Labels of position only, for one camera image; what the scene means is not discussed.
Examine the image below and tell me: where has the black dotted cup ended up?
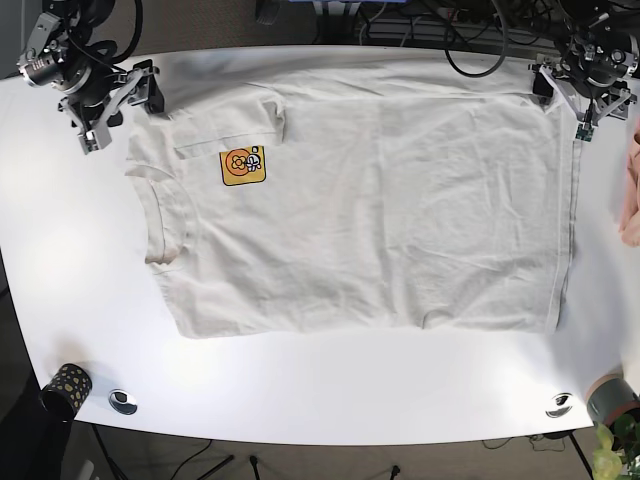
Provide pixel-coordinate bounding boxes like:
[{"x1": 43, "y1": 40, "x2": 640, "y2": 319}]
[{"x1": 39, "y1": 363, "x2": 93, "y2": 422}]

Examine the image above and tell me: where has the silver table grommet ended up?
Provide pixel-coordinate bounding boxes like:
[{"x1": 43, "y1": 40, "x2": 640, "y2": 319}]
[
  {"x1": 108, "y1": 389, "x2": 138, "y2": 416},
  {"x1": 545, "y1": 392, "x2": 574, "y2": 419}
]

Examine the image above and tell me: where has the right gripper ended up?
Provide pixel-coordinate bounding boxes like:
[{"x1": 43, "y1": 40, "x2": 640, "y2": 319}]
[{"x1": 58, "y1": 60, "x2": 165, "y2": 155}]

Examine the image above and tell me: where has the white graphic print T-shirt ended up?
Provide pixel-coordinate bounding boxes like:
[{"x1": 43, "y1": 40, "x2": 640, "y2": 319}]
[{"x1": 126, "y1": 65, "x2": 579, "y2": 339}]

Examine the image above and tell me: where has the green potted plant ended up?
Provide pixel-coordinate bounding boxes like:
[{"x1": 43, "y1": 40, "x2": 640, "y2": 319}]
[{"x1": 592, "y1": 413, "x2": 639, "y2": 480}]

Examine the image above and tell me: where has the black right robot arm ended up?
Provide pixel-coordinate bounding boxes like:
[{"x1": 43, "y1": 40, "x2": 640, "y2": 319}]
[{"x1": 17, "y1": 1, "x2": 165, "y2": 154}]

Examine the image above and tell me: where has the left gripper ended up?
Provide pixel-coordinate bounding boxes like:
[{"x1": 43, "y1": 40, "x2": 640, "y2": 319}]
[{"x1": 530, "y1": 58, "x2": 639, "y2": 142}]

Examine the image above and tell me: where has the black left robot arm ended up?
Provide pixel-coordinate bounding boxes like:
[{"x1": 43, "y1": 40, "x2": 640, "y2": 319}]
[{"x1": 443, "y1": 1, "x2": 639, "y2": 142}]

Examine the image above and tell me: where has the grey plant pot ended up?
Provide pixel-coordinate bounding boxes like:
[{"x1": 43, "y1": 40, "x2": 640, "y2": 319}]
[{"x1": 586, "y1": 374, "x2": 639, "y2": 427}]

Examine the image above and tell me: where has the left silver table grommet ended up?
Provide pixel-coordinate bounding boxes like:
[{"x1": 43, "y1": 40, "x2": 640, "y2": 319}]
[{"x1": 108, "y1": 389, "x2": 138, "y2": 416}]

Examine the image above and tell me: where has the right silver table grommet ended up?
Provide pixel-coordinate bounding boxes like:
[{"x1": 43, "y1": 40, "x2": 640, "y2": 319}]
[{"x1": 545, "y1": 392, "x2": 574, "y2": 419}]

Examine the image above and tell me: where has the salmon pink T-shirt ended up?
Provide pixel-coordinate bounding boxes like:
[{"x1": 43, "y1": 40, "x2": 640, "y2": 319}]
[{"x1": 618, "y1": 121, "x2": 639, "y2": 248}]

